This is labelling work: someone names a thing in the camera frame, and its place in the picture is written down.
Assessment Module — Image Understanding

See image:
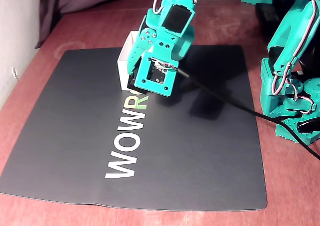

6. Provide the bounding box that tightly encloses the black box-shaped object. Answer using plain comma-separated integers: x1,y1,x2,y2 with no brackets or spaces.
254,3,281,38

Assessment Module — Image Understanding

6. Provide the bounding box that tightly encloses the white red servo wire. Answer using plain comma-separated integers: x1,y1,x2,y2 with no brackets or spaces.
152,0,181,15

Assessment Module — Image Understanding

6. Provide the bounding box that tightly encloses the black camera cable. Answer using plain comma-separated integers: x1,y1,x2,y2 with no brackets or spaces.
177,68,320,160

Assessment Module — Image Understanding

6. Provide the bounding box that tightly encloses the small black battery pack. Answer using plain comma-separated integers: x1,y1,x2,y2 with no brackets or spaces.
126,73,149,95

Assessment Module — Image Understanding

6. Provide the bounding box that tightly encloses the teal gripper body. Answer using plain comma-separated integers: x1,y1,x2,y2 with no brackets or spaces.
143,9,196,62

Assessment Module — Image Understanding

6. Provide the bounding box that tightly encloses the white open cardboard box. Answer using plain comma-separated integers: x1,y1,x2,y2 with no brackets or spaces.
116,31,156,92

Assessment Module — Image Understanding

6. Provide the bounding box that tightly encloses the black printed mat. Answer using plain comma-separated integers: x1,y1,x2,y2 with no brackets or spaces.
0,45,268,211

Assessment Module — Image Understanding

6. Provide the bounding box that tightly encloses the teal pivoting gripper jaw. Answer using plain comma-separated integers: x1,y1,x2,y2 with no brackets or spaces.
126,28,160,76

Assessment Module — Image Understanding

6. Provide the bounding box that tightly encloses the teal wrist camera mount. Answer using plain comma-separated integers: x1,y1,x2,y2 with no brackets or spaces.
132,55,180,98

